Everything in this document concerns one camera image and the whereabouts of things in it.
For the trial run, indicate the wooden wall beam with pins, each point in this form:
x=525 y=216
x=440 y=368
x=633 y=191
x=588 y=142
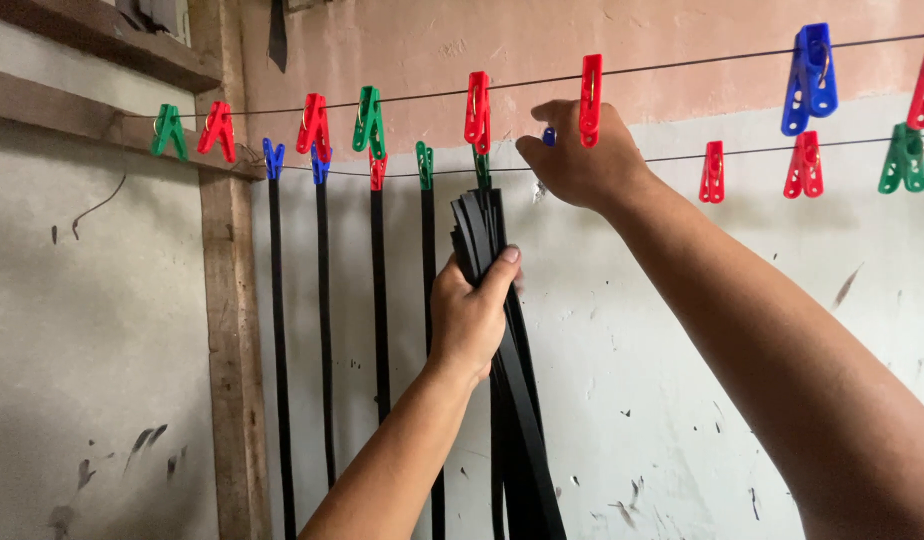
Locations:
x=72 y=112
x=94 y=34

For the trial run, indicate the person's left hand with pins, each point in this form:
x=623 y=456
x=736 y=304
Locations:
x=466 y=322

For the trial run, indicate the large blue clothes peg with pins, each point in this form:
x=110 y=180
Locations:
x=811 y=71

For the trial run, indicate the wooden post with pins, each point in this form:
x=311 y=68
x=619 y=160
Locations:
x=233 y=360

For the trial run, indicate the small blue clothes peg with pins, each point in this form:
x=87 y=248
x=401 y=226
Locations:
x=549 y=136

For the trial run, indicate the green clothes peg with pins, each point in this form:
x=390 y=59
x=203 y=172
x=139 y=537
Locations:
x=424 y=165
x=481 y=171
x=904 y=161
x=167 y=127
x=369 y=116

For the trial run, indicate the person's right hand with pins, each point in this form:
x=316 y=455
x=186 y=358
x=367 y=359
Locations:
x=589 y=169

